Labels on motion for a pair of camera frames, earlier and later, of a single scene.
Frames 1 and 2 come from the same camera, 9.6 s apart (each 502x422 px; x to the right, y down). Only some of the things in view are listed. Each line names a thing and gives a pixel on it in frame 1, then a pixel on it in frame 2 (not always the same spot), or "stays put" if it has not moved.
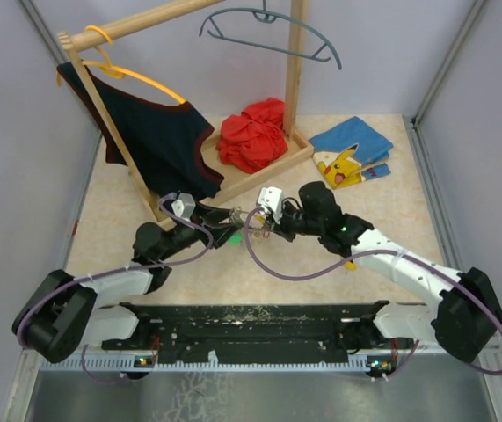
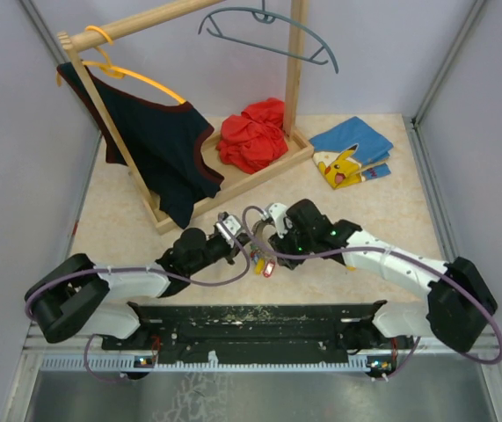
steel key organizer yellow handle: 236,216 to 259,266
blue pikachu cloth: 351,152 stays put
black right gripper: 280,228 to 281,244
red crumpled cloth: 255,139 stays put
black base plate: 312,333 stays put
